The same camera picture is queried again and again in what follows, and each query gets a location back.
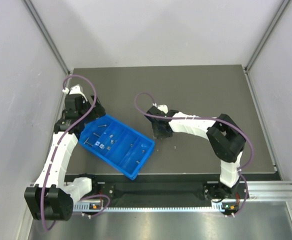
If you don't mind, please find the blue compartment bin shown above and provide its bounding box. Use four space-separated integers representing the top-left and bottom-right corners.
78 114 155 180

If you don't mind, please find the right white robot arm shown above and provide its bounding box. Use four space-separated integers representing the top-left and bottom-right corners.
145 105 246 200

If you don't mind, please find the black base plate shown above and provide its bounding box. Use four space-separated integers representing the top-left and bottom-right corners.
90 181 227 201

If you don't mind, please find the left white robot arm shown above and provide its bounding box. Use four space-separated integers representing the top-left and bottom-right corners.
24 84 106 221

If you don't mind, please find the slotted cable duct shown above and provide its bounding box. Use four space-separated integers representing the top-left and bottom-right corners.
73 199 240 215

